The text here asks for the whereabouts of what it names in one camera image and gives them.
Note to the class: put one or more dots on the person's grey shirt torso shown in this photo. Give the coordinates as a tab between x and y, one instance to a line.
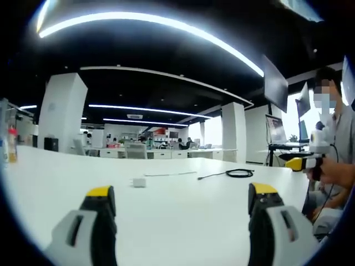
345	133

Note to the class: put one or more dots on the tilted black monitor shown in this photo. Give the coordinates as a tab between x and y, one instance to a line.
303	101

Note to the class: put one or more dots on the long curved ceiling light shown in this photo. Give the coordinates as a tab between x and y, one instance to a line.
155	20

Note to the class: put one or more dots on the black standing desk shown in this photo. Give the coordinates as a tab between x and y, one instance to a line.
288	149

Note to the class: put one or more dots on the bright screen at edge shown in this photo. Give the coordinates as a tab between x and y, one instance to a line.
348	80

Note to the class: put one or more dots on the white office chair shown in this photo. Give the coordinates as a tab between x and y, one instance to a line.
136	151

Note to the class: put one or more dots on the person's right hand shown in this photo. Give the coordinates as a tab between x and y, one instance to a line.
330	171

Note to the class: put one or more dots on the green potted plant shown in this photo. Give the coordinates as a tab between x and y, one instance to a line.
293	138

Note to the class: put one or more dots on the small dark monitor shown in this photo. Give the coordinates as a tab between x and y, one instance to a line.
303	131

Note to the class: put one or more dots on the white desk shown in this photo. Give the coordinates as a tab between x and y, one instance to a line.
177	210

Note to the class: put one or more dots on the straight ceiling light strip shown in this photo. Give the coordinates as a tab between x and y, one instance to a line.
144	122
149	110

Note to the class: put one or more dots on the open laptop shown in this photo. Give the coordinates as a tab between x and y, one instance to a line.
276	130

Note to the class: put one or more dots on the large black hanging screen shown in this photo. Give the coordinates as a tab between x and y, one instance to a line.
276	86

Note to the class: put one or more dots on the white charger adapter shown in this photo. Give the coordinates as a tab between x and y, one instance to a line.
138	183

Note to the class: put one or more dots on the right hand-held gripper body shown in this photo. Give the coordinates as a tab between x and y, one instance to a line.
321	141

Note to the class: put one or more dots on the person's head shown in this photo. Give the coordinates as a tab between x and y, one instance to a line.
327	72

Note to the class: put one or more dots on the person's legs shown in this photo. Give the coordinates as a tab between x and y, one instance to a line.
324	199

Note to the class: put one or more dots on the black cabinet box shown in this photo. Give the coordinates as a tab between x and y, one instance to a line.
51	144

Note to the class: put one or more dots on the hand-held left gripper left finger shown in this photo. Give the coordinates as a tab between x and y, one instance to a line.
91	221

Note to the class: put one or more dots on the row of white office desks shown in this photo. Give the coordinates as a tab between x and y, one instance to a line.
177	152

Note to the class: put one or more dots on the orange bottle with red cap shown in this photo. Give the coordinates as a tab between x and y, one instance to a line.
12	144

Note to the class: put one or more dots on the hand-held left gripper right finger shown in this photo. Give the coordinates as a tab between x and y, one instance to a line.
273	221

